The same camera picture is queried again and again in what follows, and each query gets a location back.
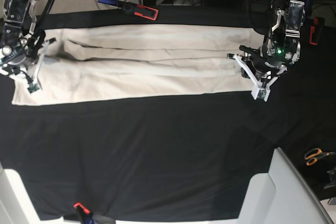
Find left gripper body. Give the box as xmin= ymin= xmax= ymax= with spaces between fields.
xmin=239 ymin=45 xmax=289 ymax=82

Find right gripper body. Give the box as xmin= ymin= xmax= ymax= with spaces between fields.
xmin=1 ymin=43 xmax=39 ymax=77

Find cream white T-shirt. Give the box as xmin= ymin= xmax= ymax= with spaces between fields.
xmin=12 ymin=24 xmax=263 ymax=106

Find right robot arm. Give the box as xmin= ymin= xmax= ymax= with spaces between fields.
xmin=1 ymin=0 xmax=55 ymax=76

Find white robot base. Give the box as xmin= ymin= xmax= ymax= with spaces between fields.
xmin=1 ymin=167 xmax=64 ymax=224
xmin=114 ymin=147 xmax=336 ymax=224

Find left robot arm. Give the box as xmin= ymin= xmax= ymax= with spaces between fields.
xmin=239 ymin=0 xmax=306 ymax=88

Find orange black clamp right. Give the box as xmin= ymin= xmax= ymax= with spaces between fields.
xmin=309 ymin=17 xmax=325 ymax=46

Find black table cloth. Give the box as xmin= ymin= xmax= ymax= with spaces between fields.
xmin=1 ymin=6 xmax=335 ymax=220

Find blue orange clamp top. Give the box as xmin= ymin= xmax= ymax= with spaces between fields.
xmin=98 ymin=0 xmax=159 ymax=20

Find orange blue clamp bottom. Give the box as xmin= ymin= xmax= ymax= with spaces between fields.
xmin=73 ymin=202 xmax=116 ymax=224

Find orange handled scissors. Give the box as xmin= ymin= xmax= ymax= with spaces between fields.
xmin=304 ymin=148 xmax=335 ymax=166

